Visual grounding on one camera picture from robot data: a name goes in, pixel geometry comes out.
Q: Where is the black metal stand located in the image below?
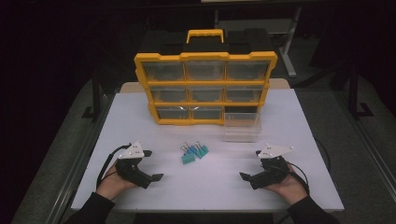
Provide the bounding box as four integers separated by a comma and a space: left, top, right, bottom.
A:
81, 69, 106, 120
346, 62, 375, 120

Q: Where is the clear plastic drawer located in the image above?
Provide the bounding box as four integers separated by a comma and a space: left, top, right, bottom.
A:
222, 111, 263, 144

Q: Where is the person's left hand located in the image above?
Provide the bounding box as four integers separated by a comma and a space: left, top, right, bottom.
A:
96, 162, 138, 202

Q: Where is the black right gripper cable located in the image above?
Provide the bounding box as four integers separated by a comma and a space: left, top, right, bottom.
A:
286, 161, 311, 195

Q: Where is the yellow black organizer cabinet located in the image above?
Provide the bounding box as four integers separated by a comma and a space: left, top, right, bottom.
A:
134, 27, 278, 126

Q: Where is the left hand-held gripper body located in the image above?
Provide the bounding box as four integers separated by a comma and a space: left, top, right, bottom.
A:
115, 141, 153, 189

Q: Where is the grid of clear cabinet drawers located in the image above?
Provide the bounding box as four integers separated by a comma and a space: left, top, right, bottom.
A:
141, 60, 271, 120

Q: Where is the person's right hand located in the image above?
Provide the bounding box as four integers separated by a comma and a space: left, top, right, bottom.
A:
265, 163, 309, 206

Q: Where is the aluminium floor rail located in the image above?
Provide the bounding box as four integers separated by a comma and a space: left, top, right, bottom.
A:
335, 90, 396, 194
52, 90, 116, 224

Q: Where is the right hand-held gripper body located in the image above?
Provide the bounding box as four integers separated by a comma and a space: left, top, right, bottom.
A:
248, 142, 296, 190

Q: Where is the white metal desk frame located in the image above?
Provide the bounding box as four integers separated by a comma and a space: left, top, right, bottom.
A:
214, 6, 303, 78

